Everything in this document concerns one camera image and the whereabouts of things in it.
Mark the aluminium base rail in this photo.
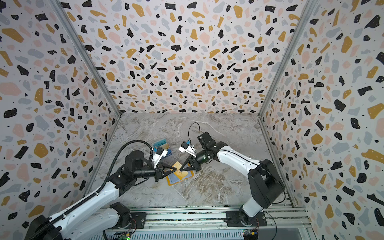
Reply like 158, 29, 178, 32
55, 205, 313, 233

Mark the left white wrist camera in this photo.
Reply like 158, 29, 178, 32
152, 146, 168, 168

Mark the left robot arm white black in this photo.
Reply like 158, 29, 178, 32
25, 151, 177, 240

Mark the white perforated cable duct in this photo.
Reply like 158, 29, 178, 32
108, 230, 244, 240

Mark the left black corrugated cable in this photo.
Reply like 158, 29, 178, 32
28, 140, 154, 240

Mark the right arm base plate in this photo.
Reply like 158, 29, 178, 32
224, 211, 267, 228

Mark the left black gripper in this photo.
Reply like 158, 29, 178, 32
135, 161, 178, 182

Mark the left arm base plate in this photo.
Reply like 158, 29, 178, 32
109, 212, 147, 231

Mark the teal VIP card in stand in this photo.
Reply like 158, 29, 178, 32
153, 139, 167, 148

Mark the right thin black cable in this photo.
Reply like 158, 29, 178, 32
187, 122, 202, 142

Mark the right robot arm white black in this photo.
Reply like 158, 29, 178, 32
179, 132, 285, 226

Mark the yellow leather card holder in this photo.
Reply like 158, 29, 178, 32
167, 170, 195, 186

